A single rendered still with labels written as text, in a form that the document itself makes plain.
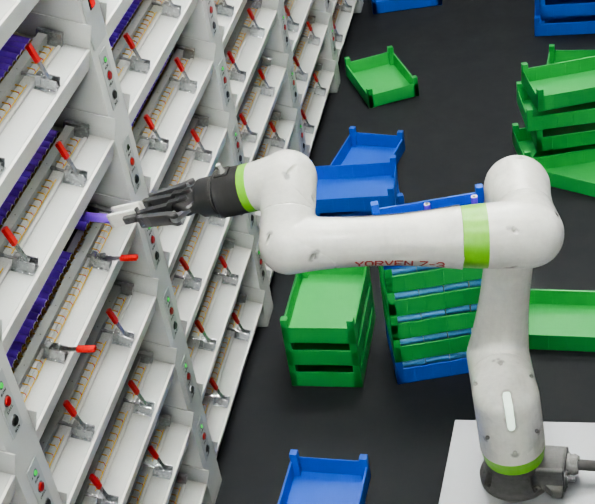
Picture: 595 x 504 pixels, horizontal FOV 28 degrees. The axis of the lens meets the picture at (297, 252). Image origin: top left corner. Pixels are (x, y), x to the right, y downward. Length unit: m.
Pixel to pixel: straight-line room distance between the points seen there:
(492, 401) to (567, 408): 0.89
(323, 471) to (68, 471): 0.99
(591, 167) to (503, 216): 2.01
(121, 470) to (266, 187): 0.71
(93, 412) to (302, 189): 0.61
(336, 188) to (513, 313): 1.64
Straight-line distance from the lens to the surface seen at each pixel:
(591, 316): 3.46
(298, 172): 2.13
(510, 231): 2.08
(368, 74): 4.75
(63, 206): 2.20
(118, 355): 2.45
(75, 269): 2.32
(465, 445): 2.59
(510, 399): 2.32
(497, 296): 2.36
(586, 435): 2.59
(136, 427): 2.58
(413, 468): 3.06
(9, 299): 2.00
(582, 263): 3.66
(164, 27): 2.77
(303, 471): 3.08
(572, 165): 4.09
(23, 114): 2.09
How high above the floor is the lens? 2.24
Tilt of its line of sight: 36 degrees down
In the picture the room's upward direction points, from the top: 10 degrees counter-clockwise
